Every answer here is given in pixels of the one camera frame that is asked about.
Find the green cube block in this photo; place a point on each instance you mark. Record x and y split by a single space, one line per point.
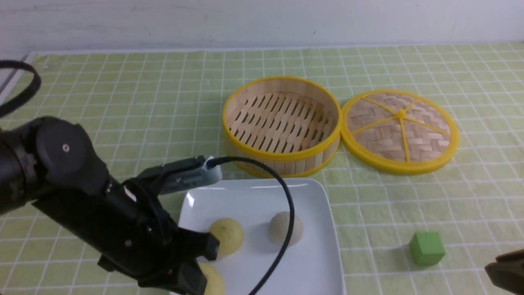
426 248

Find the white square plate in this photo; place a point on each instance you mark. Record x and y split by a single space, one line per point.
311 267

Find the beige steamed bun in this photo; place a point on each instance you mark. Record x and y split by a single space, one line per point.
279 225

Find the bamboo steamer basket yellow rim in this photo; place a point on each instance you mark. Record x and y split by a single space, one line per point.
290 124

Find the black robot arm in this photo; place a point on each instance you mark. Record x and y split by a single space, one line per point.
51 163

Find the yellow steamed bun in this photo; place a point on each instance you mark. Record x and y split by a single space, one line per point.
230 235
215 284

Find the woven bamboo steamer lid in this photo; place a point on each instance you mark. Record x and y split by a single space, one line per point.
398 132

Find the green checkered tablecloth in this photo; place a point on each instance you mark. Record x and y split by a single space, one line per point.
143 109

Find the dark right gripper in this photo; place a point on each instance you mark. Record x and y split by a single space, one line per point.
507 272

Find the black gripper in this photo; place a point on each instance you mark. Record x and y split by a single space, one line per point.
128 226

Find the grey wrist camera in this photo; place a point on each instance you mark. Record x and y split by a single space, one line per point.
189 173

